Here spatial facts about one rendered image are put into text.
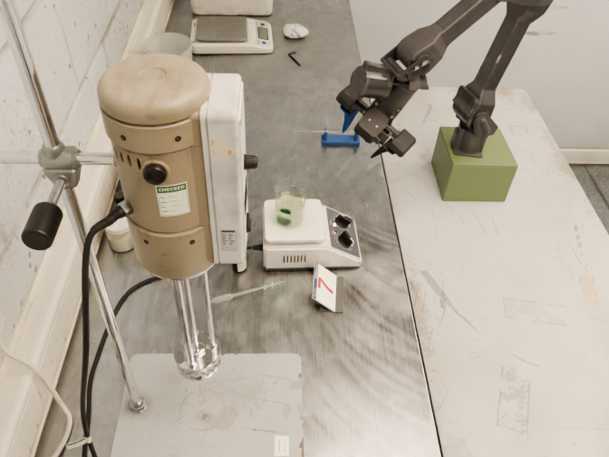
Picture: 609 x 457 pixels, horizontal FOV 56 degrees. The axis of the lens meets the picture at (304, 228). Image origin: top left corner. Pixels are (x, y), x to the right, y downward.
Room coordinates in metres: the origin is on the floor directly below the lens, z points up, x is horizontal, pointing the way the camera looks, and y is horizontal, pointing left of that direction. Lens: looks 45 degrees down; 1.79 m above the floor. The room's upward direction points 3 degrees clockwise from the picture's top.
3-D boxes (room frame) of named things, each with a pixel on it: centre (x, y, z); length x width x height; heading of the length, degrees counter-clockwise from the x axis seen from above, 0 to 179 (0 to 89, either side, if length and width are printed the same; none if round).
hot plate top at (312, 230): (0.83, 0.02, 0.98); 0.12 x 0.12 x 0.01; 6
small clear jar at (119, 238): (0.82, 0.38, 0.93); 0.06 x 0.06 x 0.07
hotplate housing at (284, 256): (0.84, 0.00, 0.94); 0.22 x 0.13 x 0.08; 96
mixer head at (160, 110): (0.46, 0.12, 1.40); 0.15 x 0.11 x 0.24; 94
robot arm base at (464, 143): (1.08, -0.36, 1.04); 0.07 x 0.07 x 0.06; 86
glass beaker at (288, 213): (0.83, 0.03, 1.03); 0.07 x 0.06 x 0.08; 65
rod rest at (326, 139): (1.23, -0.08, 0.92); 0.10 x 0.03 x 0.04; 94
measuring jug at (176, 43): (1.42, 0.40, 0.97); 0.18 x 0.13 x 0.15; 30
